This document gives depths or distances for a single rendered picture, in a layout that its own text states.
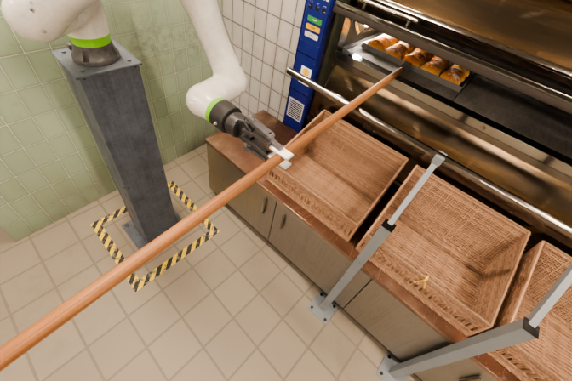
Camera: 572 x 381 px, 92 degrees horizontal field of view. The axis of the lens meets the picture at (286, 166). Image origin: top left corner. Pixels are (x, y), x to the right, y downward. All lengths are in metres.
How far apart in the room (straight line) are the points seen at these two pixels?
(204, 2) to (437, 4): 0.87
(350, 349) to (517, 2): 1.75
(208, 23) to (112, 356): 1.60
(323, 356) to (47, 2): 1.84
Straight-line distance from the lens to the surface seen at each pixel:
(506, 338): 1.24
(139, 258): 0.62
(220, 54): 0.96
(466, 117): 1.43
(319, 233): 1.41
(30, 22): 1.03
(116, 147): 1.36
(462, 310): 1.40
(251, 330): 1.79
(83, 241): 2.19
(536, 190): 1.56
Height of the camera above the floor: 1.75
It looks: 46 degrees down
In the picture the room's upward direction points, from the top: 13 degrees clockwise
